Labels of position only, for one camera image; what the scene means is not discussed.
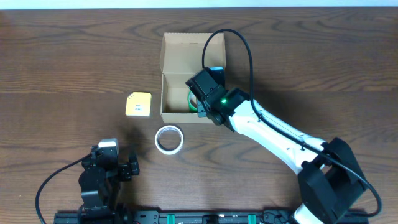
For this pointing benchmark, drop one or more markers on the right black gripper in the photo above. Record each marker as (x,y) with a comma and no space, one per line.
(201,112)

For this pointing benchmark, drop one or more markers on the yellow sticky note pad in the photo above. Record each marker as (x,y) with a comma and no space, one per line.
(138,104)

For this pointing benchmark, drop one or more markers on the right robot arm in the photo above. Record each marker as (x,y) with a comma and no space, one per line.
(329,176)

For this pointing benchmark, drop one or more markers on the black mounting rail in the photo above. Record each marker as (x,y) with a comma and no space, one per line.
(155,217)

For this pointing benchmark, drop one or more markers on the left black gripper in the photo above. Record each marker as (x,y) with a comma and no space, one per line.
(129,170)

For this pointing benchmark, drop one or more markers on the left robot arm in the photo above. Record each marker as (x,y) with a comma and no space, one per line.
(101,179)

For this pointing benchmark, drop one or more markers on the white tape roll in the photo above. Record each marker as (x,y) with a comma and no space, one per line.
(161,148)

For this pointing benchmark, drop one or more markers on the green tape roll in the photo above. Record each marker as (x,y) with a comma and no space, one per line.
(192,102)

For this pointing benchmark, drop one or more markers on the brown cardboard box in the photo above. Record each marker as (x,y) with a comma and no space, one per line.
(180,59)

